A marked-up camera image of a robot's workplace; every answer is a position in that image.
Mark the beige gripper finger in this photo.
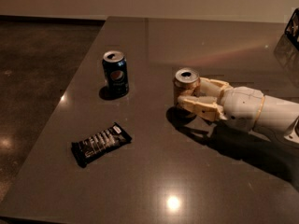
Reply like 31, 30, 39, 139
200, 77, 233, 98
178, 96, 225, 121

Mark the orange soda can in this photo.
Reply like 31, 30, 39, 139
173, 68, 200, 108

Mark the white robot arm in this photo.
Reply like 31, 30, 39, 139
178, 77, 299, 147

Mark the blue Pepsi can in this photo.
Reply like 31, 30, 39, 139
102, 50, 129, 97

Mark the dark object at table edge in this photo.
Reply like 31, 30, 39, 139
284, 8, 299, 50

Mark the black candy bar wrapper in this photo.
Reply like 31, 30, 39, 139
71, 123, 132, 168

